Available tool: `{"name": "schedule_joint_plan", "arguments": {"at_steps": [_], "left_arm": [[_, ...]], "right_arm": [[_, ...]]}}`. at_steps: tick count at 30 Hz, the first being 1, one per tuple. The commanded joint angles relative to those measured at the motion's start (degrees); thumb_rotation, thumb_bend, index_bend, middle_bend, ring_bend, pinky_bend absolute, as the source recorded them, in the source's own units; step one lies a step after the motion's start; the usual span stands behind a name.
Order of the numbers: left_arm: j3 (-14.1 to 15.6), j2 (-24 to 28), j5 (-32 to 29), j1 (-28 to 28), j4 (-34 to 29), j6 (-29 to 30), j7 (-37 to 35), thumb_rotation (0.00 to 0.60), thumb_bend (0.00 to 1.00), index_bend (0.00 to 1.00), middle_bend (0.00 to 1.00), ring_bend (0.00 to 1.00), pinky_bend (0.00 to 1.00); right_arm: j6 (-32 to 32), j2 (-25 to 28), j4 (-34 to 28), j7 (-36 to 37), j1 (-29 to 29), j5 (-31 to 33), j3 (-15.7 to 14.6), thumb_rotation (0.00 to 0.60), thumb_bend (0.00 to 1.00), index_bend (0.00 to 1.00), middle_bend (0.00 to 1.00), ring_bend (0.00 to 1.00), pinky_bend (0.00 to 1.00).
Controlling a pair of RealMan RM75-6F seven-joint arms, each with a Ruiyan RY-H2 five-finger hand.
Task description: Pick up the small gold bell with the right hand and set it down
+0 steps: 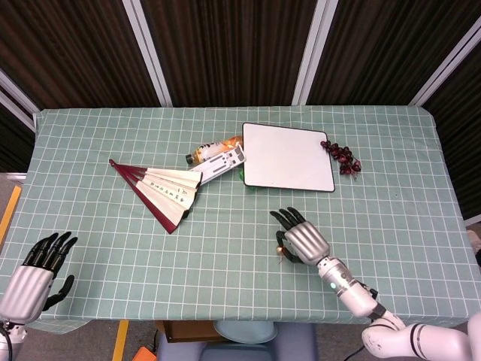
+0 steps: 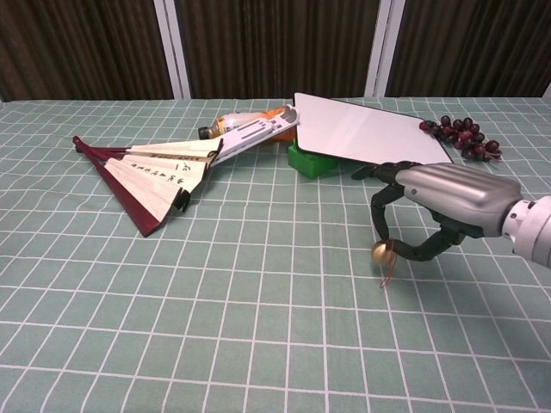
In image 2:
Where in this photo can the dark red artificial grapes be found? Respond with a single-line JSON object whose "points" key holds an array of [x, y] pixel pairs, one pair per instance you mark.
{"points": [[467, 137]]}

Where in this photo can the white board black rim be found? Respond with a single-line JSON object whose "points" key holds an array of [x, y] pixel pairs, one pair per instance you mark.
{"points": [[366, 129]]}

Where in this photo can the red cream folding fan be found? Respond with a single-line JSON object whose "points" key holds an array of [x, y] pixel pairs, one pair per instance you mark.
{"points": [[146, 176]]}

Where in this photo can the dark corrugated partition panel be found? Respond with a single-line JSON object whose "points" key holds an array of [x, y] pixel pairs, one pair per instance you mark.
{"points": [[469, 47], [275, 47], [82, 47]]}

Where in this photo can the white partition frame post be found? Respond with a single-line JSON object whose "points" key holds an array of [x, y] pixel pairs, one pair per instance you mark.
{"points": [[385, 47], [172, 47]]}

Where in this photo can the white slotted folding stand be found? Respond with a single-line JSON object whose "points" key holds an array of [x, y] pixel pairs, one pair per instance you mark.
{"points": [[254, 133]]}

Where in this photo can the plastic drink bottle orange label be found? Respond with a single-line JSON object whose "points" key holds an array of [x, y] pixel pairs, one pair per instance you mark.
{"points": [[234, 121]]}

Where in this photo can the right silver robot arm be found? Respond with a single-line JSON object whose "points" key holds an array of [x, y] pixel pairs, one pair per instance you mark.
{"points": [[534, 230]]}

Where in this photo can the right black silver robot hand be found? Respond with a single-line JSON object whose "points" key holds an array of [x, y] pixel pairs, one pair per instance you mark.
{"points": [[456, 189]]}

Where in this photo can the green plastic block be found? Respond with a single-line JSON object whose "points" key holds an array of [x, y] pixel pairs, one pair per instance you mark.
{"points": [[310, 163]]}

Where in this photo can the green checked tablecloth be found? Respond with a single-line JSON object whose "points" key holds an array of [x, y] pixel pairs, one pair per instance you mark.
{"points": [[241, 310]]}

